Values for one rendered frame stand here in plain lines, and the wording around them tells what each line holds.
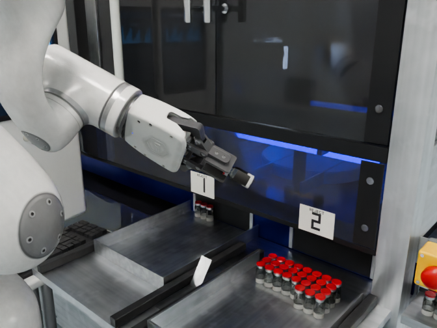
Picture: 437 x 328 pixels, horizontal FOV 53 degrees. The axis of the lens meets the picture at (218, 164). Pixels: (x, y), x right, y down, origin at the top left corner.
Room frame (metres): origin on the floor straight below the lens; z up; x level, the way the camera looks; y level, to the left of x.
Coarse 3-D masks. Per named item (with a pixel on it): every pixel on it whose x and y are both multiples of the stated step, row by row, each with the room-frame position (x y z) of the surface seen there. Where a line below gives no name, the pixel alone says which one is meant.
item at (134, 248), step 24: (168, 216) 1.17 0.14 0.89; (192, 216) 1.19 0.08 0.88; (96, 240) 0.98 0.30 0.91; (120, 240) 1.04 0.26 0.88; (144, 240) 1.04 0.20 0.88; (168, 240) 1.04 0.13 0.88; (192, 240) 1.04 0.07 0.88; (216, 240) 1.04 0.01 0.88; (240, 240) 1.01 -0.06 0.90; (120, 264) 0.91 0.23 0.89; (144, 264) 0.92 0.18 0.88; (168, 264) 0.92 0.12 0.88; (192, 264) 0.88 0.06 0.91
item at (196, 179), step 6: (192, 174) 1.11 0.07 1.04; (198, 174) 1.10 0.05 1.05; (204, 174) 1.08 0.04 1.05; (192, 180) 1.11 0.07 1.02; (198, 180) 1.10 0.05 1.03; (210, 180) 1.07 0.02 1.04; (192, 186) 1.11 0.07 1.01; (198, 186) 1.10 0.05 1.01; (210, 186) 1.07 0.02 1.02; (198, 192) 1.10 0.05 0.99; (210, 192) 1.07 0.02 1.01
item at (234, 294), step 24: (240, 264) 0.87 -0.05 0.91; (216, 288) 0.81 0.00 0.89; (240, 288) 0.82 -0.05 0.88; (264, 288) 0.82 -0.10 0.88; (168, 312) 0.71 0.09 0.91; (192, 312) 0.74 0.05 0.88; (216, 312) 0.74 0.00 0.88; (240, 312) 0.74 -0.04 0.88; (264, 312) 0.74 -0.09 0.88; (288, 312) 0.74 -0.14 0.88; (336, 312) 0.74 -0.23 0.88
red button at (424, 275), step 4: (428, 268) 0.69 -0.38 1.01; (432, 268) 0.68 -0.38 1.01; (436, 268) 0.68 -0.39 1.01; (424, 272) 0.69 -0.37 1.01; (428, 272) 0.68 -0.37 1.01; (432, 272) 0.68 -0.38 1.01; (436, 272) 0.67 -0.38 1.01; (424, 276) 0.68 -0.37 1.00; (428, 276) 0.68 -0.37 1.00; (432, 276) 0.67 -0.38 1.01; (436, 276) 0.67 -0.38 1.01; (424, 280) 0.68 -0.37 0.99; (428, 280) 0.68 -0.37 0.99; (432, 280) 0.67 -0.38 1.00; (436, 280) 0.67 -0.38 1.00; (424, 284) 0.68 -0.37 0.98; (428, 284) 0.68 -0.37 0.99; (432, 284) 0.67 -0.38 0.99; (436, 284) 0.67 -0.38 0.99; (432, 288) 0.67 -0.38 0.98; (436, 288) 0.67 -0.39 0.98
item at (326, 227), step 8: (304, 208) 0.88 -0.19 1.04; (312, 208) 0.87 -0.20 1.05; (304, 216) 0.88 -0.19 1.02; (312, 216) 0.87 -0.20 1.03; (328, 216) 0.85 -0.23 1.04; (304, 224) 0.88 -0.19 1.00; (328, 224) 0.85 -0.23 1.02; (312, 232) 0.87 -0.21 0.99; (320, 232) 0.86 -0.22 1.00; (328, 232) 0.84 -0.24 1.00
